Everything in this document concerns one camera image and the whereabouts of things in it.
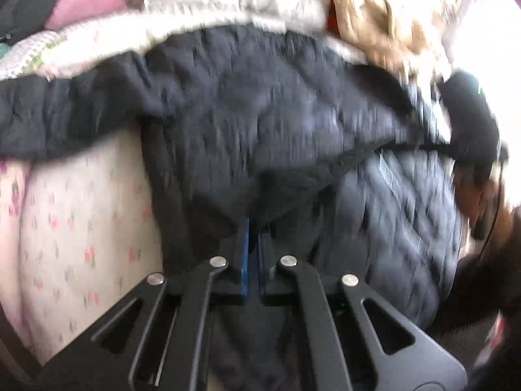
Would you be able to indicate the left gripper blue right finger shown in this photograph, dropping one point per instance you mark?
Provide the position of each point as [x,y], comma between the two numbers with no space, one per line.
[264,247]

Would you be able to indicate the black quilted puffer jacket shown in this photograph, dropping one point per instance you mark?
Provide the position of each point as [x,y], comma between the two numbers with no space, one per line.
[362,219]

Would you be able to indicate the cherry print white duvet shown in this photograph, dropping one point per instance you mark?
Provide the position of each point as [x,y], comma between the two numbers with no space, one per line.
[90,203]

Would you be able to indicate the tan fleece garment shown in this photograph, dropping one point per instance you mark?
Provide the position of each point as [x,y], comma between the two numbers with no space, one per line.
[400,36]

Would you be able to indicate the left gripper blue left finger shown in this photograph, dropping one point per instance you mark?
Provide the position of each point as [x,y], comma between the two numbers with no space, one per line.
[241,258]

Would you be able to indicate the person's right hand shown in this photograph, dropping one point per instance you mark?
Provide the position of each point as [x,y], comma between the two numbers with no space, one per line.
[483,204]

